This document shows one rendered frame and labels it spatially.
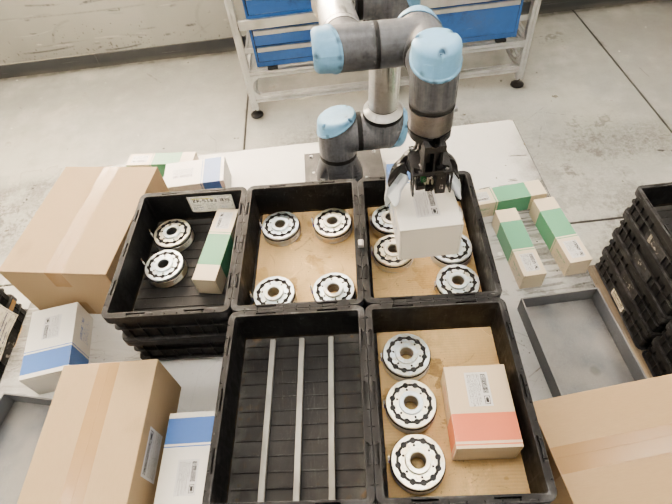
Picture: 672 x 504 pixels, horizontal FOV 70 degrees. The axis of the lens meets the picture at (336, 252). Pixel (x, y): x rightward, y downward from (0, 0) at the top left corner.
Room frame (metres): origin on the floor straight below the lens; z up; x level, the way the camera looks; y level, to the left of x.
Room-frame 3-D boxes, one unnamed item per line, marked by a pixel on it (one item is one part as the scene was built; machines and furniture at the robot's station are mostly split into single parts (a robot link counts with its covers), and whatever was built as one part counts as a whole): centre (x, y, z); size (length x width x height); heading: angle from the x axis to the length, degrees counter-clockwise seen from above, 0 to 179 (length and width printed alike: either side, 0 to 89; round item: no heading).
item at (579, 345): (0.49, -0.55, 0.73); 0.27 x 0.20 x 0.05; 0
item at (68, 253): (1.00, 0.68, 0.80); 0.40 x 0.30 x 0.20; 168
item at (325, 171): (1.18, -0.05, 0.80); 0.15 x 0.15 x 0.10
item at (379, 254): (0.75, -0.15, 0.86); 0.10 x 0.10 x 0.01
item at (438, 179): (0.65, -0.19, 1.25); 0.09 x 0.08 x 0.12; 178
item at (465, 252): (0.74, -0.29, 0.86); 0.10 x 0.10 x 0.01
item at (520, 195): (0.99, -0.53, 0.73); 0.24 x 0.06 x 0.06; 93
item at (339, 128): (1.19, -0.06, 0.91); 0.13 x 0.12 x 0.14; 89
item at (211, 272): (0.84, 0.30, 0.86); 0.24 x 0.06 x 0.06; 167
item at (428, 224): (0.68, -0.19, 1.09); 0.20 x 0.12 x 0.09; 178
